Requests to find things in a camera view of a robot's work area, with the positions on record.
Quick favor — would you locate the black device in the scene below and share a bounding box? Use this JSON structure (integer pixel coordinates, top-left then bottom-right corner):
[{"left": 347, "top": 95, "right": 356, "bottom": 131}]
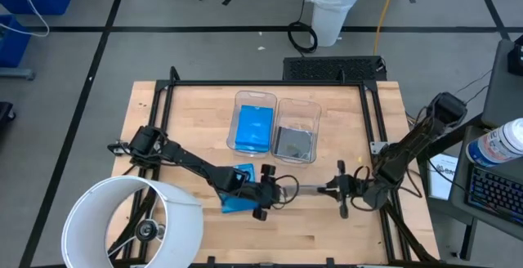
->
[{"left": 507, "top": 34, "right": 523, "bottom": 77}]

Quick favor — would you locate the grey side table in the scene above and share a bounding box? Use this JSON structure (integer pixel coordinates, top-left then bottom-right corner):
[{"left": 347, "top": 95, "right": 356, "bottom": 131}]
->
[{"left": 481, "top": 38, "right": 523, "bottom": 129}]

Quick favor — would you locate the white blue wipes canister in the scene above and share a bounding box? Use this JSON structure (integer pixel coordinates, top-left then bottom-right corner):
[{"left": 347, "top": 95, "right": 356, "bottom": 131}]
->
[{"left": 465, "top": 117, "right": 523, "bottom": 168}]

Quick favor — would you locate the grey metal foot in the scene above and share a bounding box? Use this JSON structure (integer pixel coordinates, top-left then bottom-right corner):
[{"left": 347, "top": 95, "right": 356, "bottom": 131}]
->
[{"left": 0, "top": 67, "right": 37, "bottom": 81}]

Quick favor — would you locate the white cable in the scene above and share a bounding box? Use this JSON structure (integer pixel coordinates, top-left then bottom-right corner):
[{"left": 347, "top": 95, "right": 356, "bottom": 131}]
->
[{"left": 0, "top": 0, "right": 51, "bottom": 38}]

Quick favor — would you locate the black box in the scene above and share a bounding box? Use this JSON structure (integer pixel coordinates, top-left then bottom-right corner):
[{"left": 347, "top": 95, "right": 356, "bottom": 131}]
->
[{"left": 0, "top": 100, "right": 17, "bottom": 136}]

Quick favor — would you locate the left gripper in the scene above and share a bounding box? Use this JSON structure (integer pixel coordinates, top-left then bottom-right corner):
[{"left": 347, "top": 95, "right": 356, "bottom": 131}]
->
[{"left": 244, "top": 163, "right": 290, "bottom": 221}]

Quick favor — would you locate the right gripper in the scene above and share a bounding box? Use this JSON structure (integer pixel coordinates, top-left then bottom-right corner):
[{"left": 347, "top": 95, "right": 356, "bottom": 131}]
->
[{"left": 317, "top": 160, "right": 369, "bottom": 220}]

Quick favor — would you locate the clear jewel case black tray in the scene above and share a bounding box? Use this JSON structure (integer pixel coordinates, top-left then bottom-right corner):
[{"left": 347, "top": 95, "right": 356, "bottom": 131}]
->
[
  {"left": 272, "top": 126, "right": 316, "bottom": 159},
  {"left": 284, "top": 183, "right": 328, "bottom": 196}
]

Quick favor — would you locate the white trash can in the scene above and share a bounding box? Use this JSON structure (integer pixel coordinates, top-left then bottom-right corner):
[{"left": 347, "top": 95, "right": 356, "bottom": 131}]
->
[{"left": 305, "top": 0, "right": 368, "bottom": 47}]

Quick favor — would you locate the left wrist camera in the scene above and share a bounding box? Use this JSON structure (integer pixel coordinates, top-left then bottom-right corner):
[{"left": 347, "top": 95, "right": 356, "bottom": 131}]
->
[{"left": 220, "top": 168, "right": 251, "bottom": 192}]

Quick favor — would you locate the blue jewel case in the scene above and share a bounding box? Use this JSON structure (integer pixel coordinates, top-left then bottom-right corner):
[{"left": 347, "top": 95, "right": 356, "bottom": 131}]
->
[
  {"left": 220, "top": 163, "right": 257, "bottom": 215},
  {"left": 235, "top": 104, "right": 275, "bottom": 154}
]

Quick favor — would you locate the grey computer desk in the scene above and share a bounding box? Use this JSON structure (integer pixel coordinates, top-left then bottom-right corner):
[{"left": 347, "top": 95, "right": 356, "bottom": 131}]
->
[{"left": 424, "top": 124, "right": 523, "bottom": 261}]

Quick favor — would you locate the black coiled cable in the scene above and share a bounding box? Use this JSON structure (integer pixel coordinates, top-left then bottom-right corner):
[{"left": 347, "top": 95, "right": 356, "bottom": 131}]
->
[{"left": 287, "top": 0, "right": 319, "bottom": 55}]

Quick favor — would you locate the black perforated computer case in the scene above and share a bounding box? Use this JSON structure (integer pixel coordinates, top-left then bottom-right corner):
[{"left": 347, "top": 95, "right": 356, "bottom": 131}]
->
[{"left": 282, "top": 55, "right": 387, "bottom": 83}]

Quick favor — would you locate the white paper sheet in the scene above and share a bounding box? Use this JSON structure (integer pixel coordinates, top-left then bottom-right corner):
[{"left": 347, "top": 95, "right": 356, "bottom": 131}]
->
[{"left": 427, "top": 153, "right": 459, "bottom": 202}]

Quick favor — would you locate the clear plastic bin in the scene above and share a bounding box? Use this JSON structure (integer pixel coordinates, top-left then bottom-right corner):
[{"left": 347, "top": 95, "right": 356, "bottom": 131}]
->
[
  {"left": 270, "top": 97, "right": 323, "bottom": 167},
  {"left": 226, "top": 89, "right": 279, "bottom": 159}
]

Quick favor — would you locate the black aluminium table frame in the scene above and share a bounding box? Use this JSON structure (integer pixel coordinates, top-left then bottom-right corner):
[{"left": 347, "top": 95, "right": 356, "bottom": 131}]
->
[{"left": 104, "top": 66, "right": 440, "bottom": 268}]

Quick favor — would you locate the black backlit keyboard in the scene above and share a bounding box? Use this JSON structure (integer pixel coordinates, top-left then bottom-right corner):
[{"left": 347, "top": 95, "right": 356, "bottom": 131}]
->
[{"left": 465, "top": 167, "right": 523, "bottom": 226}]

